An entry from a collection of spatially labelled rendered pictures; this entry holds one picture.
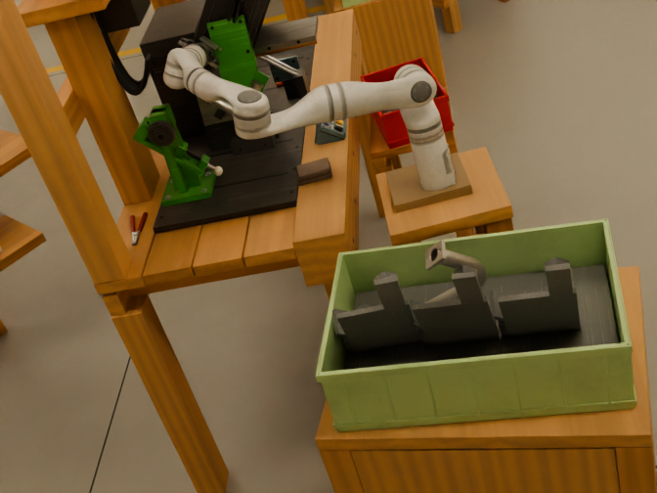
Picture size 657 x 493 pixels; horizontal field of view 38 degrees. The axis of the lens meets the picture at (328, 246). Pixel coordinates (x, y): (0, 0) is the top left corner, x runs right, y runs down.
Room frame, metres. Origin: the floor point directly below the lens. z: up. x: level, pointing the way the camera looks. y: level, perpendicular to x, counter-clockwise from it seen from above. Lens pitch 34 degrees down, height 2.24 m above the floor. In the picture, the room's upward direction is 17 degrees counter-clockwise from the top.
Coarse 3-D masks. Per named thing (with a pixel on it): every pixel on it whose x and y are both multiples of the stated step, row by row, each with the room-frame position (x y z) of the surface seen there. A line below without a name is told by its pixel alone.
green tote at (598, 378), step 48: (480, 240) 1.76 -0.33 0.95; (528, 240) 1.73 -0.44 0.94; (576, 240) 1.70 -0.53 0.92; (336, 288) 1.74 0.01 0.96; (336, 336) 1.64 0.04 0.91; (624, 336) 1.32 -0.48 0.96; (336, 384) 1.47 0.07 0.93; (384, 384) 1.43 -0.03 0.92; (432, 384) 1.41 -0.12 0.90; (480, 384) 1.38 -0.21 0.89; (528, 384) 1.35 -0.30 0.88; (576, 384) 1.33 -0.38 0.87; (624, 384) 1.30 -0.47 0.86
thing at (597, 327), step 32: (416, 288) 1.80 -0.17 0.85; (448, 288) 1.76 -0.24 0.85; (512, 288) 1.69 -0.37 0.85; (576, 288) 1.63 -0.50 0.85; (608, 288) 1.60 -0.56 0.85; (608, 320) 1.50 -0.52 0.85; (352, 352) 1.64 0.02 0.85; (384, 352) 1.61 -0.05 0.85; (416, 352) 1.58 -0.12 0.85; (448, 352) 1.55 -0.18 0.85; (480, 352) 1.52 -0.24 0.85; (512, 352) 1.49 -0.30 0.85
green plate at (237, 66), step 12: (216, 24) 2.75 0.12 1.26; (228, 24) 2.74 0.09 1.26; (240, 24) 2.73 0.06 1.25; (216, 36) 2.74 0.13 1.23; (228, 36) 2.73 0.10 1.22; (240, 36) 2.72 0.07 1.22; (228, 48) 2.73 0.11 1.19; (240, 48) 2.72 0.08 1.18; (228, 60) 2.72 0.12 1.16; (240, 60) 2.71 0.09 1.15; (252, 60) 2.70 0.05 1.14; (228, 72) 2.71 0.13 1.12; (240, 72) 2.70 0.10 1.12; (252, 72) 2.69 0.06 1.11
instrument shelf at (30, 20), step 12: (24, 0) 2.58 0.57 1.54; (36, 0) 2.55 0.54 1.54; (48, 0) 2.51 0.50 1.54; (60, 0) 2.48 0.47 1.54; (72, 0) 2.45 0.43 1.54; (84, 0) 2.44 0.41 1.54; (96, 0) 2.43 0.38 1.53; (108, 0) 2.47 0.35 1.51; (24, 12) 2.47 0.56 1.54; (36, 12) 2.46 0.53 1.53; (48, 12) 2.46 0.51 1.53; (60, 12) 2.45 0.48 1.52; (72, 12) 2.44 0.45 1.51; (84, 12) 2.44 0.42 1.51; (36, 24) 2.47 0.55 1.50
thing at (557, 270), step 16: (560, 272) 1.37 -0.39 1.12; (560, 288) 1.40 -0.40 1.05; (512, 304) 1.45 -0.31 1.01; (528, 304) 1.45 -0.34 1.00; (544, 304) 1.44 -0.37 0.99; (560, 304) 1.44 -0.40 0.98; (576, 304) 1.43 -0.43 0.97; (512, 320) 1.49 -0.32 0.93; (528, 320) 1.48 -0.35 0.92; (544, 320) 1.48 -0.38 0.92; (560, 320) 1.48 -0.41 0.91; (576, 320) 1.47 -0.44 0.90; (512, 336) 1.53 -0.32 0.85
